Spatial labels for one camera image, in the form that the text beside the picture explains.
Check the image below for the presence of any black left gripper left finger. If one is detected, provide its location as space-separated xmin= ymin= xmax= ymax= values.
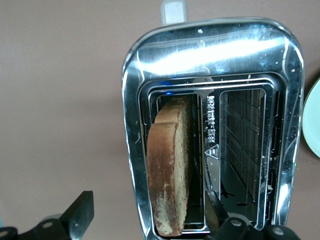
xmin=0 ymin=190 xmax=95 ymax=240

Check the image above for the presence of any green round plate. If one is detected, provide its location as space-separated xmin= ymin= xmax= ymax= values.
xmin=302 ymin=76 xmax=320 ymax=159

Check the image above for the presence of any beige chrome toaster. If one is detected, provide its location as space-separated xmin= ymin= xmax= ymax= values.
xmin=121 ymin=0 xmax=305 ymax=240

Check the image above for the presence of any brown bread slice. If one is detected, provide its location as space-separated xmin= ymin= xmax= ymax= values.
xmin=146 ymin=96 xmax=193 ymax=238

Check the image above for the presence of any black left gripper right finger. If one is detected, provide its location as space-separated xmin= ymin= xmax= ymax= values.
xmin=204 ymin=189 xmax=302 ymax=240

